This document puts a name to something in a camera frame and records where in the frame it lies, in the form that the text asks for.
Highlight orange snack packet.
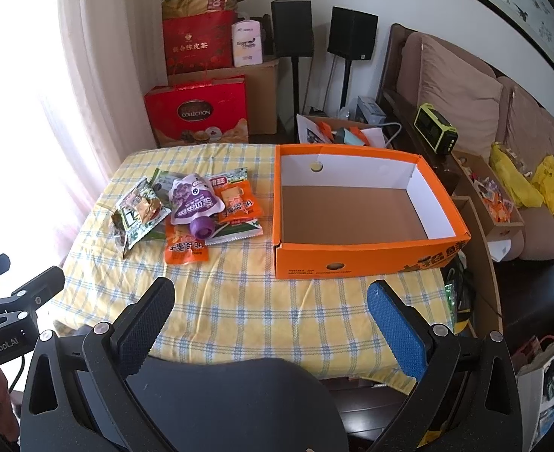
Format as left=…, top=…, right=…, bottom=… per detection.
left=211, top=176, right=263, bottom=223
left=164, top=223, right=210, bottom=265

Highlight green seaweed snack pack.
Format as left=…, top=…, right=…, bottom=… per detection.
left=112, top=177, right=171, bottom=258

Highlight purple jelly pouch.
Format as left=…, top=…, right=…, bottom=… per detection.
left=169, top=174, right=225, bottom=240

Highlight tall cardboard box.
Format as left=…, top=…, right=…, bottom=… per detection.
left=442, top=196, right=503, bottom=338

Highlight yellow checkered tablecloth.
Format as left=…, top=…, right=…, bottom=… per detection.
left=50, top=143, right=455, bottom=396

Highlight orange cardboard box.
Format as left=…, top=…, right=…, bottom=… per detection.
left=272, top=144, right=471, bottom=279

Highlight cardboard tray with snacks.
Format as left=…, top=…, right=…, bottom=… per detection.
left=453, top=150, right=524, bottom=242

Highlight yellow plastic bag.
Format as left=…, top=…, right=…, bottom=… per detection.
left=531, top=155, right=554, bottom=216
left=488, top=143, right=544, bottom=208

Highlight green portable radio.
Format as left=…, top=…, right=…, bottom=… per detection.
left=414, top=103, right=459, bottom=156

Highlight white curtain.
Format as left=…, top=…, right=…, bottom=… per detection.
left=0, top=0, right=165, bottom=265

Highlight red chocolate gift bag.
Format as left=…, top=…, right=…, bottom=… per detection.
left=144, top=76, right=248, bottom=147

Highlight brown sofa cushion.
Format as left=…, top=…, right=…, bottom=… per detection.
left=396, top=32, right=503, bottom=159

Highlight brown cardboard box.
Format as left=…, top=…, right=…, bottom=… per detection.
left=168, top=58, right=279, bottom=136

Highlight red tea gift bag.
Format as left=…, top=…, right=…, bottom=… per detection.
left=162, top=10, right=236, bottom=76

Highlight right black speaker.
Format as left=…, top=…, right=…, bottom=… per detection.
left=327, top=6, right=378, bottom=61

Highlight black speaker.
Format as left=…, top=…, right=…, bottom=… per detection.
left=271, top=0, right=315, bottom=57
left=327, top=6, right=378, bottom=61

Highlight left black speaker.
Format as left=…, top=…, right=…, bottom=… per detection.
left=271, top=0, right=315, bottom=57

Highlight white paper bag orange handles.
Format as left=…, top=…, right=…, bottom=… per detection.
left=297, top=115, right=386, bottom=148

